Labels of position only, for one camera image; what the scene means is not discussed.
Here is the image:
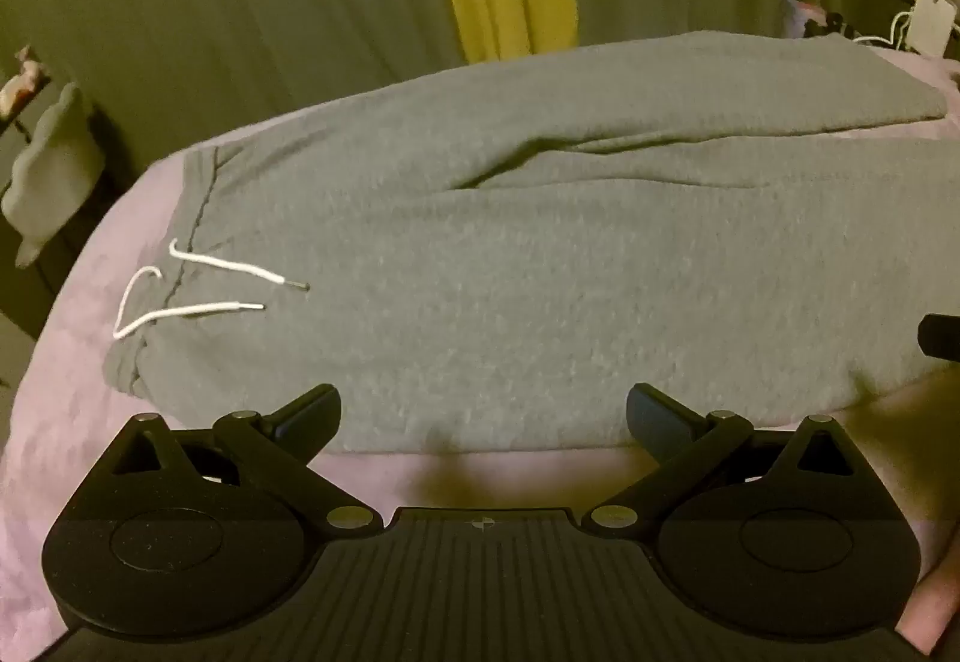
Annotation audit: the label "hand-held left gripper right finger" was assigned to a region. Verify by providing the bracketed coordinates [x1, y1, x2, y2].
[589, 383, 856, 535]

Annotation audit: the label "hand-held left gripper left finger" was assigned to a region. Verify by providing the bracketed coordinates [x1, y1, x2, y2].
[112, 383, 385, 535]

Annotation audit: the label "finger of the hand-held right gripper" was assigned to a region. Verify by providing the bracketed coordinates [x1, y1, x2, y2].
[918, 312, 960, 360]

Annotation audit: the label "grey sweatpants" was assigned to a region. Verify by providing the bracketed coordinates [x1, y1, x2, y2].
[101, 30, 960, 454]

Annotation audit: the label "pink patterned item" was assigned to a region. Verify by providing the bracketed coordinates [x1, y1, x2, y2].
[780, 0, 847, 39]

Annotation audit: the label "grey cloth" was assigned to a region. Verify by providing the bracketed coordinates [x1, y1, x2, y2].
[0, 80, 106, 269]

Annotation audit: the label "small pink figure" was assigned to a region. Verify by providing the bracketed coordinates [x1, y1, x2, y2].
[0, 45, 50, 117]

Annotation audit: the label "white cable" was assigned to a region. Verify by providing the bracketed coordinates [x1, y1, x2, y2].
[853, 11, 914, 49]

